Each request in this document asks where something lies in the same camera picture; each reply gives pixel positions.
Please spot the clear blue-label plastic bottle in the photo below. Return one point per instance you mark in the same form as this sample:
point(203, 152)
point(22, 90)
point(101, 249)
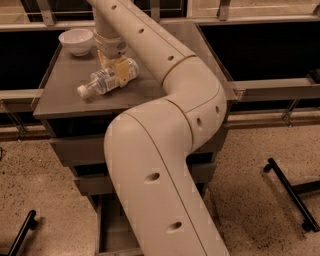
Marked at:
point(105, 80)

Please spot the white ceramic bowl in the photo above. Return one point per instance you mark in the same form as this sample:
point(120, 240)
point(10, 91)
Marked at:
point(78, 42)

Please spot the bottom grey open drawer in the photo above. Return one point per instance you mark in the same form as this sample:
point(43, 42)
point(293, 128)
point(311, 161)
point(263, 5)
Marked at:
point(114, 234)

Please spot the top grey drawer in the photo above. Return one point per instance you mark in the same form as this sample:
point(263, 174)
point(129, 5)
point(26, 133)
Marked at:
point(88, 150)

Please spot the black base leg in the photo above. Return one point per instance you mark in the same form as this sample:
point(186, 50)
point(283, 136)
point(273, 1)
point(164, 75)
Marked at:
point(294, 191)
point(29, 224)

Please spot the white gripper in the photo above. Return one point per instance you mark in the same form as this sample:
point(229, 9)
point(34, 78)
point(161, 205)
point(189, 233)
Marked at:
point(111, 47)

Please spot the black base leg right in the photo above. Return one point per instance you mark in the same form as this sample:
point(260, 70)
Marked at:
point(294, 191)

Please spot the black base leg left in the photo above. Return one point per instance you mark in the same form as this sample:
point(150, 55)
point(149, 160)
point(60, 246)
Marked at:
point(29, 224)

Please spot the grey drawer cabinet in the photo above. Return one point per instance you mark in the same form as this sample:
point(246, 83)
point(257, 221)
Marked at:
point(65, 114)

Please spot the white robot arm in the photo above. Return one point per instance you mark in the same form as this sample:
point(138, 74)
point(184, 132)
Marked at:
point(146, 146)

